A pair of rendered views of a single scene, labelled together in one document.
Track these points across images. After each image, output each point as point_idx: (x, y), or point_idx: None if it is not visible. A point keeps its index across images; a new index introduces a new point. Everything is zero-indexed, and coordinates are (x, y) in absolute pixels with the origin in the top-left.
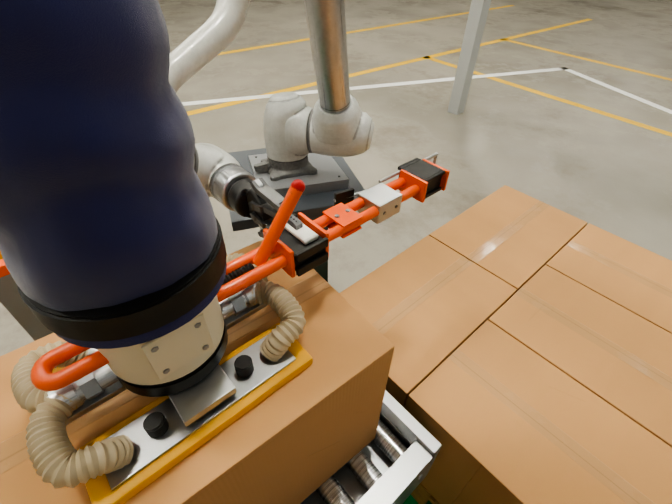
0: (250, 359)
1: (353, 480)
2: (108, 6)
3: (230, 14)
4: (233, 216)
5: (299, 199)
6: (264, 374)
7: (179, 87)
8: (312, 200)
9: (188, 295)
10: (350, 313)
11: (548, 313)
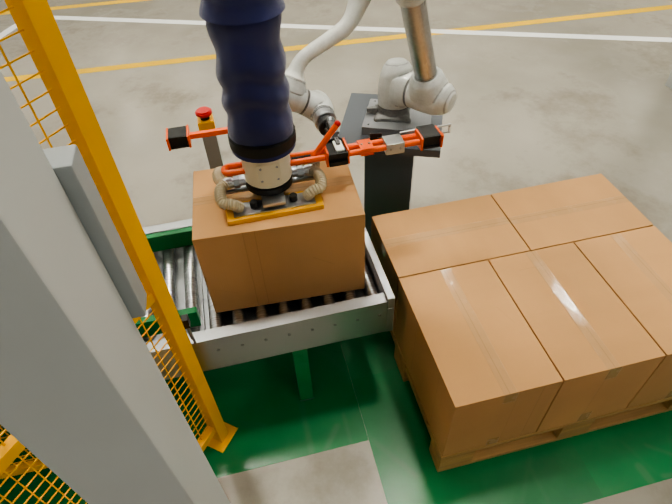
0: (296, 194)
1: None
2: (268, 67)
3: (348, 23)
4: None
5: None
6: (300, 203)
7: (310, 61)
8: None
9: (274, 150)
10: (354, 196)
11: (540, 271)
